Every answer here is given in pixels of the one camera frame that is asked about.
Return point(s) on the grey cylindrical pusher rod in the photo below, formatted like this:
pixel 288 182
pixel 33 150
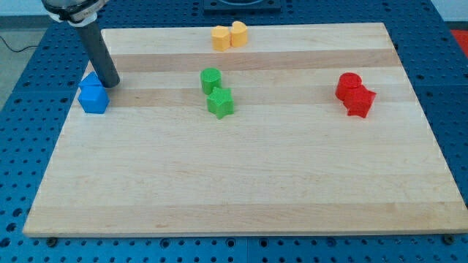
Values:
pixel 99 56

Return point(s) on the green cylinder block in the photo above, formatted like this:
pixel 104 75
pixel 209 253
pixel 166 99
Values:
pixel 210 78

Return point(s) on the green star block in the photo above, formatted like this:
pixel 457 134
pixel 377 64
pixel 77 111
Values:
pixel 220 102

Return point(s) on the red star block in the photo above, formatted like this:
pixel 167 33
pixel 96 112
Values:
pixel 358 101

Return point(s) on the blue triangle block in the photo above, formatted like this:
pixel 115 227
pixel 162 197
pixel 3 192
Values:
pixel 91 79

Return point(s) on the blue pentagon block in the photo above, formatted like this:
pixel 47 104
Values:
pixel 93 99

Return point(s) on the yellow hexagon block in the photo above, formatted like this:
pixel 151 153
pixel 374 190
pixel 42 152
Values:
pixel 220 38

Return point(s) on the yellow heart block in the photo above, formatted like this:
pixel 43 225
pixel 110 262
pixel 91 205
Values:
pixel 239 34

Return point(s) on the wooden board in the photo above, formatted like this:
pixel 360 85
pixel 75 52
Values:
pixel 288 161

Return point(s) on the red cylinder block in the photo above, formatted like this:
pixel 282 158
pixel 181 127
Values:
pixel 347 81

